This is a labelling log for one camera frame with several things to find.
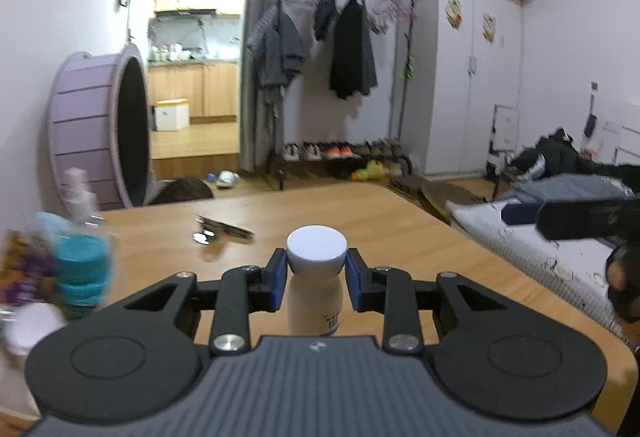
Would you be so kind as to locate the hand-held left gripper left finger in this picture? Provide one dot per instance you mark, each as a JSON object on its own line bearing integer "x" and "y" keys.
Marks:
{"x": 277, "y": 279}

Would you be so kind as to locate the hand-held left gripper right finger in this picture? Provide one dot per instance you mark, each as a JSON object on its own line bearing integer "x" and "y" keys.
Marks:
{"x": 354, "y": 282}

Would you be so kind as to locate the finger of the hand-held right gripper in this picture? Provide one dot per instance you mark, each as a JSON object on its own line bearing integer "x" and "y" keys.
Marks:
{"x": 520, "y": 213}

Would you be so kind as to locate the small white pill bottle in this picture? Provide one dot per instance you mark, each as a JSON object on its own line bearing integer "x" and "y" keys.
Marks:
{"x": 315, "y": 297}

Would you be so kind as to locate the teal bottle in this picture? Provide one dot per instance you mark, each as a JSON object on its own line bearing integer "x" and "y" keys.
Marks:
{"x": 80, "y": 267}

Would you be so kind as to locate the clear spray bottle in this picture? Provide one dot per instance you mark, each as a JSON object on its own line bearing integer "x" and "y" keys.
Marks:
{"x": 77, "y": 197}

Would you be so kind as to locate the white-lid orange label bottle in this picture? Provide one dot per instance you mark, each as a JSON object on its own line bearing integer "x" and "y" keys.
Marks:
{"x": 32, "y": 328}

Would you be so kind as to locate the purple sachet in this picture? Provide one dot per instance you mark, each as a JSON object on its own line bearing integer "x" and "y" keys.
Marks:
{"x": 22, "y": 287}

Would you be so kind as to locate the white patterned mattress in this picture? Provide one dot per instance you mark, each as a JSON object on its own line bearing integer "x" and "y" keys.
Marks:
{"x": 525, "y": 257}

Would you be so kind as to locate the grey-blue folded jeans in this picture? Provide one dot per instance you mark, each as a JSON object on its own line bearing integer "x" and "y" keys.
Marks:
{"x": 565, "y": 189}

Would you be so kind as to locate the dark clothes pile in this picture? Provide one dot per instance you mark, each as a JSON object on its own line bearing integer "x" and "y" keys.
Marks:
{"x": 555, "y": 154}

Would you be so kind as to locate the wooden desk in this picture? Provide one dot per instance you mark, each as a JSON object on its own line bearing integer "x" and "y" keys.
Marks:
{"x": 400, "y": 227}

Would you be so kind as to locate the metal binder clips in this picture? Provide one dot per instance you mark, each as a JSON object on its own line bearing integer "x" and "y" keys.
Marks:
{"x": 220, "y": 227}

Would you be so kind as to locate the brown floor mat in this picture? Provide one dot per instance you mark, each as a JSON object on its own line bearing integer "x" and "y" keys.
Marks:
{"x": 406, "y": 187}

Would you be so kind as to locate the yellow duck toy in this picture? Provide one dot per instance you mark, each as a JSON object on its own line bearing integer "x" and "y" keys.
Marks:
{"x": 370, "y": 172}

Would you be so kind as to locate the white and green slipper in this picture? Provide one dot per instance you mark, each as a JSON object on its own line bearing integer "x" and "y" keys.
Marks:
{"x": 227, "y": 179}

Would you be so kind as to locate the white wardrobe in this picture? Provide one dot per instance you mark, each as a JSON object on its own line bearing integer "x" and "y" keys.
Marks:
{"x": 450, "y": 107}

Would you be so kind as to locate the grey-brown plush slipper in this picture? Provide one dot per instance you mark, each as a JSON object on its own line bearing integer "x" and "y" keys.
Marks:
{"x": 182, "y": 192}

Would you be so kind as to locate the row of shoes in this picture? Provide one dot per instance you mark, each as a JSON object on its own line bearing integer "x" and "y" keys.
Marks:
{"x": 340, "y": 151}

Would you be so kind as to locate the black clothes rack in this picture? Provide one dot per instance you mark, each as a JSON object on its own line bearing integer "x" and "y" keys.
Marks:
{"x": 397, "y": 117}

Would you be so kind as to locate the green hanging item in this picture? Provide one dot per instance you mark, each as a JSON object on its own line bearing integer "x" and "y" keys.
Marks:
{"x": 408, "y": 69}

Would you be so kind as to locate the white foam box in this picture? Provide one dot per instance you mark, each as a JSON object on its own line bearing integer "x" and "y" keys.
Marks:
{"x": 171, "y": 117}

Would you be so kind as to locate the wooden kitchen base cabinets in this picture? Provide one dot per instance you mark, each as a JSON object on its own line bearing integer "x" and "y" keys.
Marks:
{"x": 200, "y": 89}

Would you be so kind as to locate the grey hanging clothes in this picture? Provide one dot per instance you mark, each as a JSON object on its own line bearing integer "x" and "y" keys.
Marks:
{"x": 280, "y": 57}

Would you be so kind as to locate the black hanging coat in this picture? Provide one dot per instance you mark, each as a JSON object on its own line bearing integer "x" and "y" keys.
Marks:
{"x": 352, "y": 57}

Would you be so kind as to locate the kitchenware on counter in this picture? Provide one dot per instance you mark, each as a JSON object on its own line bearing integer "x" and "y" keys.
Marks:
{"x": 175, "y": 52}

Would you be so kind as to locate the purple cat exercise wheel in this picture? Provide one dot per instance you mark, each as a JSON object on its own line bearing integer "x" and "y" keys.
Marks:
{"x": 80, "y": 127}

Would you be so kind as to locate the short dark hanging garment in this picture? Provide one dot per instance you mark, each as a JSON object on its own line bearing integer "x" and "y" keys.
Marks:
{"x": 325, "y": 17}

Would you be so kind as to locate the range hood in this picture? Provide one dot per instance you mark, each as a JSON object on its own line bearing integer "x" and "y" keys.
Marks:
{"x": 185, "y": 13}

